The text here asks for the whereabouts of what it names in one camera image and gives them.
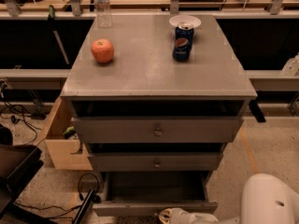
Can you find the padded gripper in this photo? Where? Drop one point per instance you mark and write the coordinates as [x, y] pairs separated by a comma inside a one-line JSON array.
[[184, 216]]

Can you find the grey bottom drawer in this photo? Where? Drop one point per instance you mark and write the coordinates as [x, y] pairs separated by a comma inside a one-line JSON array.
[[148, 193]]

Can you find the grey drawer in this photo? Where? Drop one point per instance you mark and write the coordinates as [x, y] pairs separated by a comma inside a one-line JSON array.
[[146, 130], [148, 193], [162, 161]]

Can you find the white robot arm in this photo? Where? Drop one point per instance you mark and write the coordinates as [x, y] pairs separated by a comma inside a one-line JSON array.
[[265, 200]]

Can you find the grey middle drawer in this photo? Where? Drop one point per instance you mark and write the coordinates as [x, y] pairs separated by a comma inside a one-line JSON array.
[[162, 161]]

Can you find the grey wooden drawer cabinet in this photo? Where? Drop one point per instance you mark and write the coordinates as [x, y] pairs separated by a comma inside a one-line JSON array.
[[144, 81]]

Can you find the grey top drawer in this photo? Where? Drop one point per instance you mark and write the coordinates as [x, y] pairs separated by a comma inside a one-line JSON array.
[[146, 130]]

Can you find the black power strip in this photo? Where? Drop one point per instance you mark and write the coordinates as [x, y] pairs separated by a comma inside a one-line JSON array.
[[89, 199]]

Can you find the light wooden box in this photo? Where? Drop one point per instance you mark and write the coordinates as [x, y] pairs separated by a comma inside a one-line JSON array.
[[66, 154]]

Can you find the green object in box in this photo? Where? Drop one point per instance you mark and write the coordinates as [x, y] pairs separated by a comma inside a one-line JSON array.
[[70, 131]]

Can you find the black chair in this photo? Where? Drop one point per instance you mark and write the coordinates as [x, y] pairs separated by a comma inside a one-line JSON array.
[[18, 165]]

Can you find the red apple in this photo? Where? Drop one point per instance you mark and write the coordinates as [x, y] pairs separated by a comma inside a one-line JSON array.
[[102, 50]]

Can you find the blue pepsi can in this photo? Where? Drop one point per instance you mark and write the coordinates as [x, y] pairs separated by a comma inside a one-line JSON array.
[[183, 41]]

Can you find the white bowl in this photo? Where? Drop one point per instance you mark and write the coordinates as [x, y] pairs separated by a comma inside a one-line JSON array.
[[175, 20]]

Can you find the clear plastic water bottle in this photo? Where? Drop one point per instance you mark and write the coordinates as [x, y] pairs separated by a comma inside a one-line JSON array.
[[103, 12]]

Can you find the green handled tool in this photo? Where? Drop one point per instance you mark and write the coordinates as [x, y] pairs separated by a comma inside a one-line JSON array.
[[51, 19]]

